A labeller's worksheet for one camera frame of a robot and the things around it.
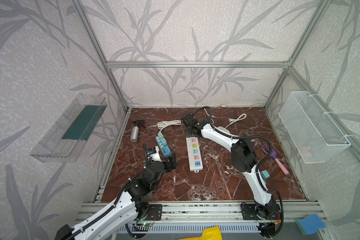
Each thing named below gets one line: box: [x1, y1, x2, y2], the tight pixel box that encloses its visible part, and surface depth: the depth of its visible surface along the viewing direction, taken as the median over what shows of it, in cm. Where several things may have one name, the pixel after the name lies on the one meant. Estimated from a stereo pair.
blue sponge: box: [297, 214, 327, 235], surface depth 70 cm
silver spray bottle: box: [130, 119, 146, 143], surface depth 105 cm
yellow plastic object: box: [178, 226, 223, 240], surface depth 69 cm
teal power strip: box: [155, 135, 172, 158], surface depth 96 cm
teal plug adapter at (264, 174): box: [260, 170, 271, 180], surface depth 86 cm
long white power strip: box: [186, 136, 204, 173], surface depth 93 cm
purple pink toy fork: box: [261, 145, 290, 176], surface depth 92 cm
